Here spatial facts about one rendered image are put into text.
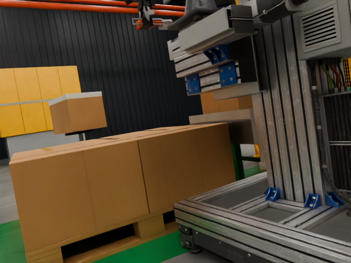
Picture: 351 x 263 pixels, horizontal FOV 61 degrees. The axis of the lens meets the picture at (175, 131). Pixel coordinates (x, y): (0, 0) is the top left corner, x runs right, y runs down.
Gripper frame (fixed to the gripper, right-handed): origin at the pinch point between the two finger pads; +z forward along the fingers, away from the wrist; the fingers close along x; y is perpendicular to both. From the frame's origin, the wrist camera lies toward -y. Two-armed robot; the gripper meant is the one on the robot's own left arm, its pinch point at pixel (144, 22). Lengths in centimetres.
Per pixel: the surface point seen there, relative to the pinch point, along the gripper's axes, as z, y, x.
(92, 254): 120, -57, -14
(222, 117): 65, 40, -8
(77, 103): 28, -18, 158
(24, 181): 76, -80, -19
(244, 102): 58, 50, -19
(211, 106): 57, 45, 8
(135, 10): -314, 338, 771
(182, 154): 81, 0, -19
